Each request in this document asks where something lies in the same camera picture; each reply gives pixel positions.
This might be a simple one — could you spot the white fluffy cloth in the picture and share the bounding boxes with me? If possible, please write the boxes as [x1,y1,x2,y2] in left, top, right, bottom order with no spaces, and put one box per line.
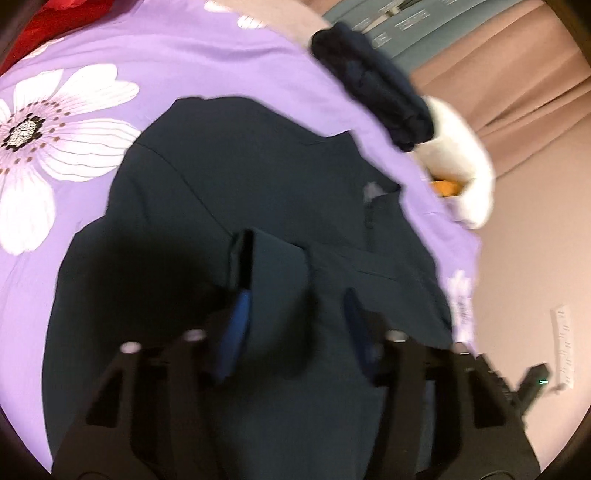
[414,95,498,230]

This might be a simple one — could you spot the dark teal shirt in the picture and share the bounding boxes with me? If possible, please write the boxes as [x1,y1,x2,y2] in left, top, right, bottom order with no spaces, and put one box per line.
[46,95,455,480]

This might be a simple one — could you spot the white power strip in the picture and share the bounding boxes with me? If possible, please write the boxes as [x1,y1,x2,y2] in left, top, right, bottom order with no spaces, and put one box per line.
[549,304,579,394]

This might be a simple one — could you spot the red cloth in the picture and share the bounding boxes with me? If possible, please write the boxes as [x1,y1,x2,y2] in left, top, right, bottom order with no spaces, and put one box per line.
[0,0,95,72]

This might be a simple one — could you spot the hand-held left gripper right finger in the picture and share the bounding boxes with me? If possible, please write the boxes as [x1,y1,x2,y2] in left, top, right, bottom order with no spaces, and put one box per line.
[344,287,542,480]

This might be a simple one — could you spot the folded dark navy clothes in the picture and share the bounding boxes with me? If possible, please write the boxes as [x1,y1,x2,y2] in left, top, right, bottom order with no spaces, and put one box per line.
[310,21,437,153]

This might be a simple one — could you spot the black device with green light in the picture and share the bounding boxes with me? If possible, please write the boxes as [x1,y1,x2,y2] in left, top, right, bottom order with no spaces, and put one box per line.
[516,363,553,409]

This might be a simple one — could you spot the grey-blue printed cloth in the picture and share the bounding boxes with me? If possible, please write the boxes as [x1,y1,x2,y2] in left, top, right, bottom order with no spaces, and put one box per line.
[322,0,469,71]

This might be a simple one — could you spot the pink-brown curtain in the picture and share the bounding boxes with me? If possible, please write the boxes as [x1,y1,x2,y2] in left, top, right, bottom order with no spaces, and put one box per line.
[409,4,591,182]

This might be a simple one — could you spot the purple floral bedsheet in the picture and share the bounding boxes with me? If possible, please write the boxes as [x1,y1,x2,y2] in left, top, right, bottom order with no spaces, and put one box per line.
[0,0,483,462]

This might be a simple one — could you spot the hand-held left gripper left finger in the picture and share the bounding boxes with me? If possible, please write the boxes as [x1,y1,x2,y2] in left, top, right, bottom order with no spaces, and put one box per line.
[50,288,254,480]

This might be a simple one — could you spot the orange object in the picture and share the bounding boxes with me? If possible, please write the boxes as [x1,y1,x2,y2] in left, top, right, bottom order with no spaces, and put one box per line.
[429,179,466,198]

